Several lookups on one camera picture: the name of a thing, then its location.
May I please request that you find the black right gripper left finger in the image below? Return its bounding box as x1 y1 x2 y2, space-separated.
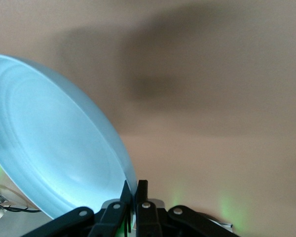
22 180 133 237

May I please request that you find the light blue plate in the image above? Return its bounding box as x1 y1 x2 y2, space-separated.
0 53 137 220

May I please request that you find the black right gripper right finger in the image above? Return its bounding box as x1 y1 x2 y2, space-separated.
135 180 240 237

